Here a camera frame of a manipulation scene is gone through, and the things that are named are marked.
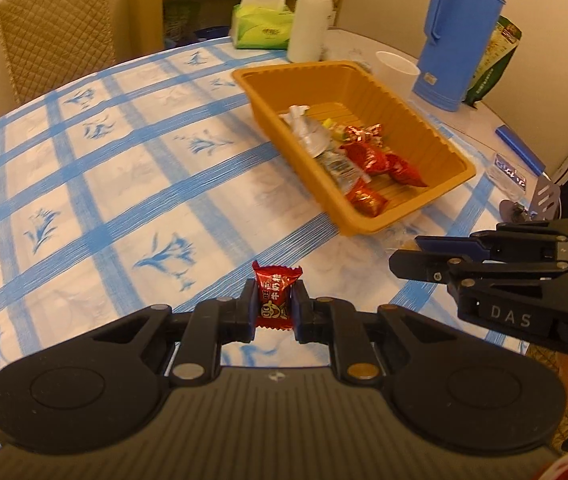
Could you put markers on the blue thermos jug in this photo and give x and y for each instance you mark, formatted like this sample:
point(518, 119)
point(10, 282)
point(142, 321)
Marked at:
point(458, 45)

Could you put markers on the small blue bar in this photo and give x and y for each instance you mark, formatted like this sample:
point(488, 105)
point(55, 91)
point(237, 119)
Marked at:
point(518, 146)

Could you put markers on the grey metal stand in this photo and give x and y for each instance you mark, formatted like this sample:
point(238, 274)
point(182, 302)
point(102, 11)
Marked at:
point(546, 197)

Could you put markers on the orange plastic tray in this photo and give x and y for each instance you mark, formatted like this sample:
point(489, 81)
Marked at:
point(408, 120)

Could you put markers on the clear packet of nuts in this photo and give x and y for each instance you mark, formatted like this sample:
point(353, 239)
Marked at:
point(341, 167)

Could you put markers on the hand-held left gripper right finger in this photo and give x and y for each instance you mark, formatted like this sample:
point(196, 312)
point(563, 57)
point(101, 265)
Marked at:
point(300, 310)

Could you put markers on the beige quilted chair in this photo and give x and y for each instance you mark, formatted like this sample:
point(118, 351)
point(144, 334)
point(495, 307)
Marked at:
point(54, 25)

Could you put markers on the white thermos bottle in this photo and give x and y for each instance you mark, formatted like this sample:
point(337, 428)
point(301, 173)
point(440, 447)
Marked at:
point(309, 25)

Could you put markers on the red foil patterned candy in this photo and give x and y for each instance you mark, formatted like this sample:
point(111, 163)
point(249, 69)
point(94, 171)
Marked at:
point(366, 200)

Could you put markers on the blue checked floral tablecloth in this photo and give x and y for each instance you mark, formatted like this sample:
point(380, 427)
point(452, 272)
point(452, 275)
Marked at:
point(114, 200)

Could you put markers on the red pillow candy packet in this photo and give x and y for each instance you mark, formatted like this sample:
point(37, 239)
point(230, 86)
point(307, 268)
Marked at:
point(276, 295)

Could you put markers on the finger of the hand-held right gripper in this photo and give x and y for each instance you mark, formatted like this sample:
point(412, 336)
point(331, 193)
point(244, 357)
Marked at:
point(413, 264)
point(448, 244)

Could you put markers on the white pouch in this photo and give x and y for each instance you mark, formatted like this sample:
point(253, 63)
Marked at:
point(309, 132)

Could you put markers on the small red candy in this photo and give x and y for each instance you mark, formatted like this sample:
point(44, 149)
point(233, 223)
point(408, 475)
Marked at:
point(366, 157)

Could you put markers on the green tissue box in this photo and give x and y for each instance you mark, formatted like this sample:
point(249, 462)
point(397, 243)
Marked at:
point(261, 32)

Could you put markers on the yellow green candy packet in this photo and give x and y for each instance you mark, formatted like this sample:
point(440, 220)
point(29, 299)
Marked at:
point(329, 124)

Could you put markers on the red twist-wrapped candy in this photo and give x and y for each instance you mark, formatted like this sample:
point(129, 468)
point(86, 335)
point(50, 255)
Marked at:
point(363, 134)

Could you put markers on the wooden shelf unit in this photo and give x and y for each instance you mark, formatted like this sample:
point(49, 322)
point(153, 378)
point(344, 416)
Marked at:
point(146, 5)

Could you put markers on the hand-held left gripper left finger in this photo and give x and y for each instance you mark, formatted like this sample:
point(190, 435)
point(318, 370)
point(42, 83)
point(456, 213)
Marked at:
point(250, 305)

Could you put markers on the green printed bag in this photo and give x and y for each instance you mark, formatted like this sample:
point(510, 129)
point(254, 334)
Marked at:
point(493, 65)

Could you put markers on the long red snack packet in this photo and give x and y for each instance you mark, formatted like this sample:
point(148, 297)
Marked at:
point(403, 170)

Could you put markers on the white paper cup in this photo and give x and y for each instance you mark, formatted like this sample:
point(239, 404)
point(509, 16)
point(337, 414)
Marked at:
point(396, 77)

